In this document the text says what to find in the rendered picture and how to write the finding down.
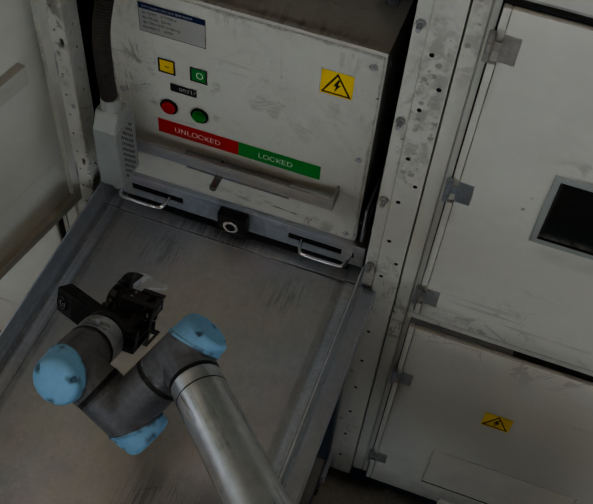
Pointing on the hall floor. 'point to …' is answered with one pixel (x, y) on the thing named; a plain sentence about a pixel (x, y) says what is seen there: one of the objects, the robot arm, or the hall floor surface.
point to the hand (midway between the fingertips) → (143, 280)
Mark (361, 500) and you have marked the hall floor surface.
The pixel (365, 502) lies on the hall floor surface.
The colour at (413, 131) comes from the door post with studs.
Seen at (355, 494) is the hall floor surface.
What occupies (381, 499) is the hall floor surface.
